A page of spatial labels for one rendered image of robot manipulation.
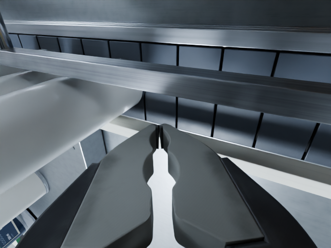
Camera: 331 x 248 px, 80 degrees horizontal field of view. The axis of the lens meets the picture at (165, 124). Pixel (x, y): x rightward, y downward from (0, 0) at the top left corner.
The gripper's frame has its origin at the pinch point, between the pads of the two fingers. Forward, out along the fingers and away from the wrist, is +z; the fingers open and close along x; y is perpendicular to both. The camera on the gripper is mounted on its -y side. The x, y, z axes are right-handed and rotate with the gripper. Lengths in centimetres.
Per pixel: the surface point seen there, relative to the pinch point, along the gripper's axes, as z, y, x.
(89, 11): 18.5, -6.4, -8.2
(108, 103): 3.9, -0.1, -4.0
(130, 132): 5.6, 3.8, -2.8
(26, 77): 6.0, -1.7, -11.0
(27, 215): 32, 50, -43
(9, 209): 16.1, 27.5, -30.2
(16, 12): 26.6, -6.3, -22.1
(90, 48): 12.1, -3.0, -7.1
